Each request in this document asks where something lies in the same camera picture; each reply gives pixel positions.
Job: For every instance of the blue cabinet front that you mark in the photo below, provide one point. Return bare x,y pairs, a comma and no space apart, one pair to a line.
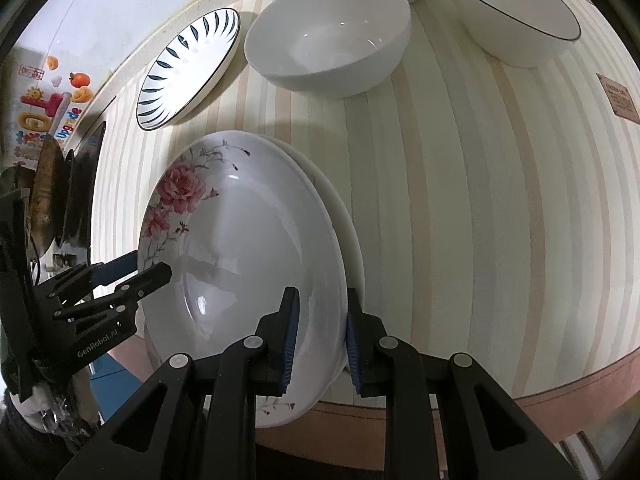
110,370

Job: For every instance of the white plate with blue stripes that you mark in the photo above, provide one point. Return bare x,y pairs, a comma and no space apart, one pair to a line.
187,67

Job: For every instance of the plain white plate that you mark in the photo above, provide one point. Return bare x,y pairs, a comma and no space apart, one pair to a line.
345,220

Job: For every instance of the white plate with pink flowers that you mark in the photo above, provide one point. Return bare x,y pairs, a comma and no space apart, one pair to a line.
240,240

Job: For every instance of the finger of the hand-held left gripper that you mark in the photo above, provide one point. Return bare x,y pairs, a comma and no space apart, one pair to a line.
117,267
150,280

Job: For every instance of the plain white bowl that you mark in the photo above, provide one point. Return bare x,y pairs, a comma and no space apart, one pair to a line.
325,40

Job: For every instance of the colourful wall sticker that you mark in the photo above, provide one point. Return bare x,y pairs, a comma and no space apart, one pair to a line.
50,105

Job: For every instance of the brown cloth label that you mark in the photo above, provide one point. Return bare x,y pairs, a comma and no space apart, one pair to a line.
620,97

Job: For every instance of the person's left forearm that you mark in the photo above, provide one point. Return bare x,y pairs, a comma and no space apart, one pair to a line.
30,450

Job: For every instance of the striped tablecloth with pink border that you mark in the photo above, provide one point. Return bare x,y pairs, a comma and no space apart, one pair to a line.
450,210

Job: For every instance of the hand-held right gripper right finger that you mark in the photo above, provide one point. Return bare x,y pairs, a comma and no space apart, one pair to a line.
351,355

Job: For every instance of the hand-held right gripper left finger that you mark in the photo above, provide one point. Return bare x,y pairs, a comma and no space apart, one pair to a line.
291,345

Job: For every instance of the black induction cooktop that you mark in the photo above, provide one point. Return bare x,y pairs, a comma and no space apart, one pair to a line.
82,185

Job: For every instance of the white bowl with black rim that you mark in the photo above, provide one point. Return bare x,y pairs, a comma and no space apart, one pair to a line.
510,5

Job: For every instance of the black frying pan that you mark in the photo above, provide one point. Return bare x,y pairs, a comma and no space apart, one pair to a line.
47,195

